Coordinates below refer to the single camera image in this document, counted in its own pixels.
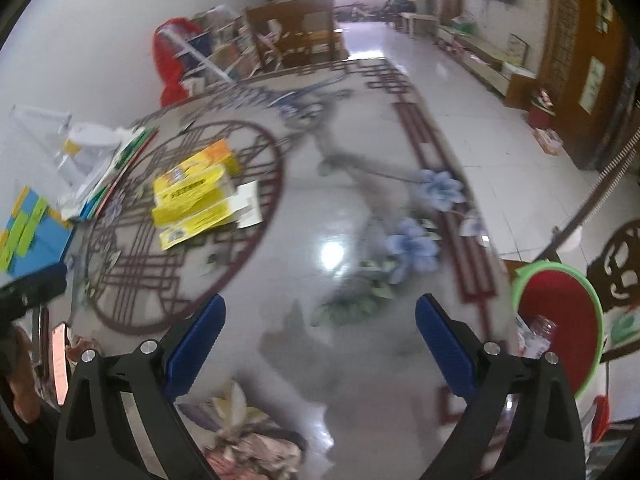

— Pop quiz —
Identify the yellow and orange box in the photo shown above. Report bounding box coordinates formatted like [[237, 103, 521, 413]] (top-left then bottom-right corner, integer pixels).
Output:
[[152, 139, 242, 211]]

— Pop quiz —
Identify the flattened yellow medicine box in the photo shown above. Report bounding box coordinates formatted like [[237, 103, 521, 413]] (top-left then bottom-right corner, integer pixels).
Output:
[[151, 180, 264, 252]]

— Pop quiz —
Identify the clear plastic box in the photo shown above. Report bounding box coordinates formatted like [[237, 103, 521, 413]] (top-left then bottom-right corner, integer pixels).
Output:
[[9, 104, 74, 171]]

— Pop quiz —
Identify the low television cabinet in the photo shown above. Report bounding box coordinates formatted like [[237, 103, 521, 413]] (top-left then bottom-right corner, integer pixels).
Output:
[[436, 24, 537, 107]]

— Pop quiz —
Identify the person's left hand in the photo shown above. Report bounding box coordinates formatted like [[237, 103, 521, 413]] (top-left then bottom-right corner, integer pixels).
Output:
[[9, 327, 44, 423]]

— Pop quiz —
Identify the framed picture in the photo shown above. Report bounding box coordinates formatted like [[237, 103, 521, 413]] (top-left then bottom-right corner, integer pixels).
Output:
[[507, 33, 530, 64]]

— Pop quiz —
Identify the clear plastic bottle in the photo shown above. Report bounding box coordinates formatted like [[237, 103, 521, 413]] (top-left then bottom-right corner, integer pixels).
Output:
[[520, 314, 559, 359]]

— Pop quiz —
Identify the pink carton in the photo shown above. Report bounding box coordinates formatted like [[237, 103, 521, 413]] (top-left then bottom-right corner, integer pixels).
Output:
[[51, 322, 69, 407]]

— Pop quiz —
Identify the small white table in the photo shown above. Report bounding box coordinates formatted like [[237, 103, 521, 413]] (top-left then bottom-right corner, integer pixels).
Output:
[[399, 11, 442, 39]]

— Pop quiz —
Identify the metal spring hose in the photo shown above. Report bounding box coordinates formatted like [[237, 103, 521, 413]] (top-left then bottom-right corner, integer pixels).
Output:
[[547, 129, 640, 261]]

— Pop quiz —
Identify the bookshelf with books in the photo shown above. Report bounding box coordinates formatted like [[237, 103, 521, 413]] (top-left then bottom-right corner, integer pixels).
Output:
[[182, 6, 263, 85]]

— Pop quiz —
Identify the blue book with green notes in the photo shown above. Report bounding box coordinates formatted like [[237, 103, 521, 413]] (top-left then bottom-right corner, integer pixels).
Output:
[[0, 185, 77, 278]]

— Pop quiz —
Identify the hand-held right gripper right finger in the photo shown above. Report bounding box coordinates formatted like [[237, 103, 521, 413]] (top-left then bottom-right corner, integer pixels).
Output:
[[416, 294, 586, 480]]

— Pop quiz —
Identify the red box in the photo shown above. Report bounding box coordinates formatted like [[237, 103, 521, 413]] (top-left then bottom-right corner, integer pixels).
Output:
[[529, 87, 557, 129]]

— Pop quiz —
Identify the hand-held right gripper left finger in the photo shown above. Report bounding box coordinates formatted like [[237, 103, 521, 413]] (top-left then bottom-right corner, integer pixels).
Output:
[[54, 293, 227, 480]]

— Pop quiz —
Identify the wooden wall panel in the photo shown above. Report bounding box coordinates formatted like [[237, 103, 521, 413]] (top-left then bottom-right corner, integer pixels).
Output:
[[539, 0, 640, 172]]

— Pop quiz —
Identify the stack of books and folders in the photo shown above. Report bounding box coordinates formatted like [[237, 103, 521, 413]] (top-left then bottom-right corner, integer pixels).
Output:
[[57, 122, 162, 222]]

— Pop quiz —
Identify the red bin with green rim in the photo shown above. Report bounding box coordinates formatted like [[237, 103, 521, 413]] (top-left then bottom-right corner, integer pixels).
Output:
[[511, 259, 607, 402]]

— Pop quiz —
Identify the red bag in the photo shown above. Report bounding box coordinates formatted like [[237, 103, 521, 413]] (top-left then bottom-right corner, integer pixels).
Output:
[[152, 17, 202, 107]]

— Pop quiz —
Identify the carved wooden chair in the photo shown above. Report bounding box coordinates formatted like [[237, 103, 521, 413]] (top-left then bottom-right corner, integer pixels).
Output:
[[584, 220, 640, 363]]

